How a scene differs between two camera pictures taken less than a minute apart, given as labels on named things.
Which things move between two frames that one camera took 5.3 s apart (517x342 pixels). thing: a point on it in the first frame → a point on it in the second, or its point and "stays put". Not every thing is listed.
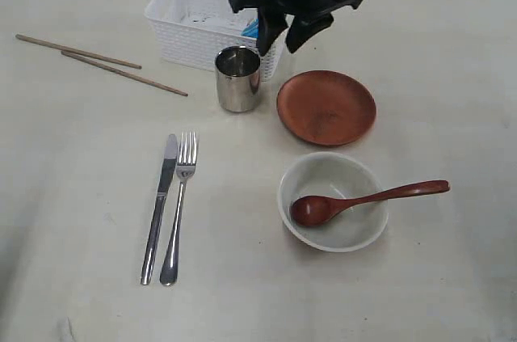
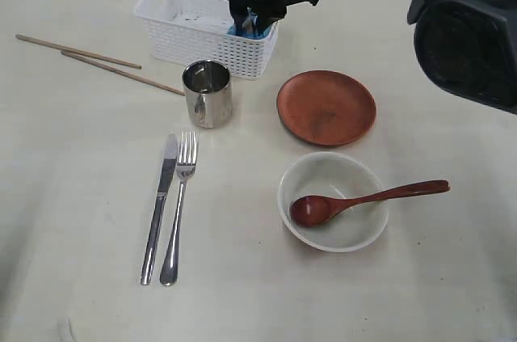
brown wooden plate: [325, 107] stays put
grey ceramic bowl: [341, 175] stays put
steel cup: [237, 69] → [208, 86]
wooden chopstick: [78, 52] stays put
